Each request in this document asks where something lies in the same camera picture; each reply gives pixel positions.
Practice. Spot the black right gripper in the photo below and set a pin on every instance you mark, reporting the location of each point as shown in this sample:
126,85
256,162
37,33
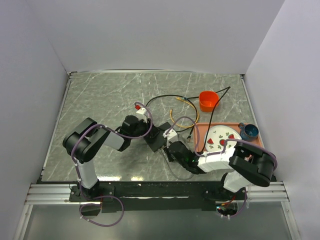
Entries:
168,152

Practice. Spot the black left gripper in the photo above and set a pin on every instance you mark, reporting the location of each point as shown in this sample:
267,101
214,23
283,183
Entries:
147,124

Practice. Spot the black network switch box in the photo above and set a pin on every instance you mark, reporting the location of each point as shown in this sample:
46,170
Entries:
158,137

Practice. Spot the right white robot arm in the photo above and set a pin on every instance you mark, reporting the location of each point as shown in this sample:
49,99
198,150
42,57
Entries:
245,163

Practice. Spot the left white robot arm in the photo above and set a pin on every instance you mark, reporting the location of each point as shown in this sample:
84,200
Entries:
84,142

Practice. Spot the pink plastic tray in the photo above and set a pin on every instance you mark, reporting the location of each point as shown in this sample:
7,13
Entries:
199,134

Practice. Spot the white watermelon pattern plate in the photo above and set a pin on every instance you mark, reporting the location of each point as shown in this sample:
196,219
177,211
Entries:
216,136

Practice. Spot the orange plastic cup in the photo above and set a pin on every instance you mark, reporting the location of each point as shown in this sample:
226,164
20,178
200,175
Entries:
207,100

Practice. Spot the blue ceramic mug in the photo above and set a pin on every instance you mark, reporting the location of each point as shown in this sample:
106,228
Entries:
248,132

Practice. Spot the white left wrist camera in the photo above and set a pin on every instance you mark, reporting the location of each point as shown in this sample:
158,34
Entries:
141,112

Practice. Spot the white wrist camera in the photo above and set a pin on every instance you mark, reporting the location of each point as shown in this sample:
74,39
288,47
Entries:
170,135
141,112

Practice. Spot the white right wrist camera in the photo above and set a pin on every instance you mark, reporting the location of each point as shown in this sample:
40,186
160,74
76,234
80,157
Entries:
170,135

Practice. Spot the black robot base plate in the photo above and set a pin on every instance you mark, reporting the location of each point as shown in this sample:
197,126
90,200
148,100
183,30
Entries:
157,195

